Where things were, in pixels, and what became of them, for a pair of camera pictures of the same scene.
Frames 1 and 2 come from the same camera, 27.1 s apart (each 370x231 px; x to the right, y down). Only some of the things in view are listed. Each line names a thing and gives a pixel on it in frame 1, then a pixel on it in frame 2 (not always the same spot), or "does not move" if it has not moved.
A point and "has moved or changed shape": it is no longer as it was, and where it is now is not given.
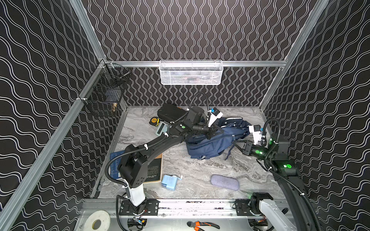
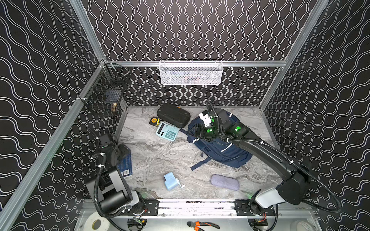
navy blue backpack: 234,129 has moved or changed shape
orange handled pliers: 197,225 does not move
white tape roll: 102,215 does not move
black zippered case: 171,112 does not move
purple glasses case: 225,182 does not move
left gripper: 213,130 → 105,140
